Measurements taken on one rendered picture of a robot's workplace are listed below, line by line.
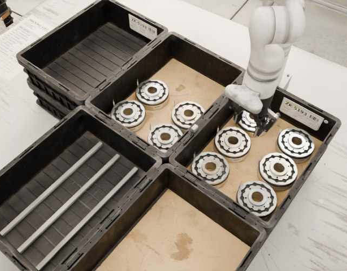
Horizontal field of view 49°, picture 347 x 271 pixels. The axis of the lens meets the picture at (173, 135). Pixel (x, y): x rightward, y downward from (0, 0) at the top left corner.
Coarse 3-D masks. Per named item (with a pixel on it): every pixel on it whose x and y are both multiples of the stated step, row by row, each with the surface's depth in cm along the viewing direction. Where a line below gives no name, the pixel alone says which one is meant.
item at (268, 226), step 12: (240, 84) 112; (288, 96) 109; (216, 108) 106; (312, 108) 107; (204, 120) 104; (336, 120) 104; (192, 132) 101; (336, 132) 102; (324, 144) 101; (180, 168) 95; (312, 168) 96; (300, 180) 93; (216, 192) 91; (288, 192) 91; (252, 216) 88; (276, 216) 88; (264, 228) 87
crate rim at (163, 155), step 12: (168, 36) 123; (180, 36) 123; (204, 48) 120; (228, 60) 117; (120, 72) 114; (108, 84) 112; (96, 96) 108; (96, 108) 106; (108, 120) 103; (132, 132) 101; (144, 144) 99; (180, 144) 99; (168, 156) 97
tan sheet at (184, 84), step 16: (176, 64) 130; (160, 80) 126; (176, 80) 126; (192, 80) 126; (208, 80) 126; (176, 96) 122; (192, 96) 122; (208, 96) 122; (160, 112) 118; (144, 128) 114
